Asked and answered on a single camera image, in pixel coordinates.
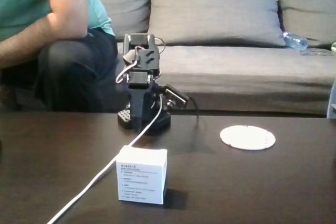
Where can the white servo box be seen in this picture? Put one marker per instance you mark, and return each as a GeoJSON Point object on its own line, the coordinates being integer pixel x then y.
{"type": "Point", "coordinates": [141, 176]}

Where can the grey sofa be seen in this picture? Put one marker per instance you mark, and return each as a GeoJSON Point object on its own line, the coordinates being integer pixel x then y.
{"type": "Point", "coordinates": [236, 77]}

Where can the wide grey sofa cushion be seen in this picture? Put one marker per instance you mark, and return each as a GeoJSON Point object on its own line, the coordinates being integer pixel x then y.
{"type": "Point", "coordinates": [215, 11]}

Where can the white round coaster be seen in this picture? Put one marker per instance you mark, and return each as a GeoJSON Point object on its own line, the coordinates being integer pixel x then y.
{"type": "Point", "coordinates": [248, 138]}

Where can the clear plastic water bottle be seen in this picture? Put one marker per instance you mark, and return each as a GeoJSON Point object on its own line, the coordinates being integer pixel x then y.
{"type": "Point", "coordinates": [295, 41]}

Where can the pale translucent object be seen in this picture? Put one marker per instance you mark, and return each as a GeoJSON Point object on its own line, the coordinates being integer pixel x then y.
{"type": "Point", "coordinates": [332, 103]}

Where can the black camera box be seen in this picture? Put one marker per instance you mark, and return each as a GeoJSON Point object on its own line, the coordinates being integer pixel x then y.
{"type": "Point", "coordinates": [178, 97]}

